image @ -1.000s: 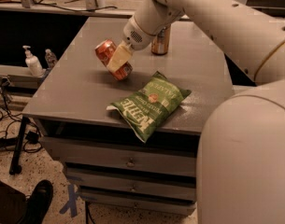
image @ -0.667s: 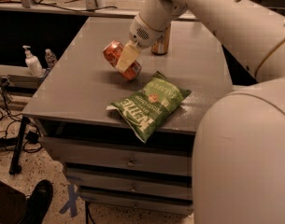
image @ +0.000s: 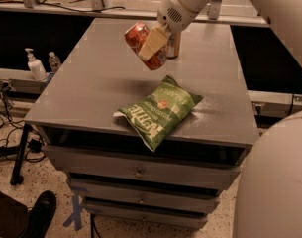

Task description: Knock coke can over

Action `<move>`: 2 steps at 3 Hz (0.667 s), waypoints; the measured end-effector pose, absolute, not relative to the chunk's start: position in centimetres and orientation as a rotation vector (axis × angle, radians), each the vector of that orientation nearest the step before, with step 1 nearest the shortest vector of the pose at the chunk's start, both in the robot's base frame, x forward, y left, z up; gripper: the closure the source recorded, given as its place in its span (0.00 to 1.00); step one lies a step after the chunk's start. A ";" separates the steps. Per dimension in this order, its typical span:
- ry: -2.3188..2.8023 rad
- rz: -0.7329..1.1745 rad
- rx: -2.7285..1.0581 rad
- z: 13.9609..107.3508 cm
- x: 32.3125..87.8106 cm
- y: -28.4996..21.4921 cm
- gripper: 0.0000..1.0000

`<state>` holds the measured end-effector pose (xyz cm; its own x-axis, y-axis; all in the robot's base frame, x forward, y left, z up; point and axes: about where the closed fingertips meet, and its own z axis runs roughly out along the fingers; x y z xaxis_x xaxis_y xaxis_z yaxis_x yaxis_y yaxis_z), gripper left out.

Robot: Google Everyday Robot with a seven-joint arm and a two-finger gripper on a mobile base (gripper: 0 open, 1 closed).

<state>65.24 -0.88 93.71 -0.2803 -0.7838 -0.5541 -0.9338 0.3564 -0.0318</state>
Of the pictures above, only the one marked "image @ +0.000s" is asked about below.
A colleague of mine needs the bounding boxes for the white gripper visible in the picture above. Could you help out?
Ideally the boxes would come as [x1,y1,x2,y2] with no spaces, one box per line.
[138,0,198,61]

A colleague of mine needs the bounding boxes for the red coke can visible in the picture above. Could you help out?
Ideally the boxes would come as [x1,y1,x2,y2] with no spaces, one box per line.
[125,22,166,70]

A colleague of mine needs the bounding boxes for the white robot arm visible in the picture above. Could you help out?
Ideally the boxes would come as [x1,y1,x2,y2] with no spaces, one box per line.
[140,0,302,238]

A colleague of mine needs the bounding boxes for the gold soda can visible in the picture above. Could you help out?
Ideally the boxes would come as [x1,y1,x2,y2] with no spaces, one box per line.
[166,33,181,59]

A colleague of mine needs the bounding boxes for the grey drawer cabinet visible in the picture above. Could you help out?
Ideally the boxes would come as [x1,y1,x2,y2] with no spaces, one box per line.
[26,18,258,229]

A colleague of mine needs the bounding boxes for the green Kettle chips bag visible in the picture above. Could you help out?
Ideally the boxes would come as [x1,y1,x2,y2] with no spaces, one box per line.
[114,75,203,152]

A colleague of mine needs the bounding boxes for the small clear plastic bottle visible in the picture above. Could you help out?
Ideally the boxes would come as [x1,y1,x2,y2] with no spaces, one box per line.
[49,52,61,73]

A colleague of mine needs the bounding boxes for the white pump soap bottle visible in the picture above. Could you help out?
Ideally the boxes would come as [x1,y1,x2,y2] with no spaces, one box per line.
[25,48,47,81]

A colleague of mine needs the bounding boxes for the blue tape cross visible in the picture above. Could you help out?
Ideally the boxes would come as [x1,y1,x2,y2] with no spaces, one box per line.
[62,193,90,232]

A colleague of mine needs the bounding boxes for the black metal stand leg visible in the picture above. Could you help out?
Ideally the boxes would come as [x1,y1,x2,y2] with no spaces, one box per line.
[10,124,31,185]

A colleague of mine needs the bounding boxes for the black shoe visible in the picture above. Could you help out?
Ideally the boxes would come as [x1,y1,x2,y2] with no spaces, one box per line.
[20,190,56,238]

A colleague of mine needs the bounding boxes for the dark trouser leg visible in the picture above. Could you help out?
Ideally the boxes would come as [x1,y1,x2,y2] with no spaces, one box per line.
[0,191,29,238]

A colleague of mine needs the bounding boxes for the grey metal ledge rail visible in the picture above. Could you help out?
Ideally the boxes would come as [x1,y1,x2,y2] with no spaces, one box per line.
[0,68,48,94]

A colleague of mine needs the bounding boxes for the black floor cables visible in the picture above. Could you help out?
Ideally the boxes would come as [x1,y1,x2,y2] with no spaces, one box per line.
[0,82,46,164]

